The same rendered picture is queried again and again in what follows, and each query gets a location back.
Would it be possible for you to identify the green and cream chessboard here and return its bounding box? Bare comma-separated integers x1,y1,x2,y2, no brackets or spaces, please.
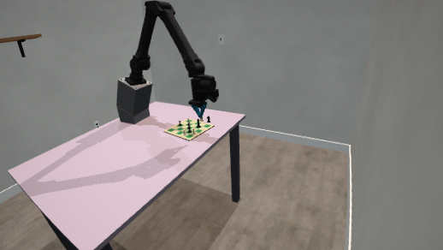
163,118,215,140

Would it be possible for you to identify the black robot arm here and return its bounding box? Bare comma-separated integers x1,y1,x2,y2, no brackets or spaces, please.
125,1,219,102

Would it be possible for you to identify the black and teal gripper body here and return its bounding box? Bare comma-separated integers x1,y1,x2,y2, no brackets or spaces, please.
189,89,207,107

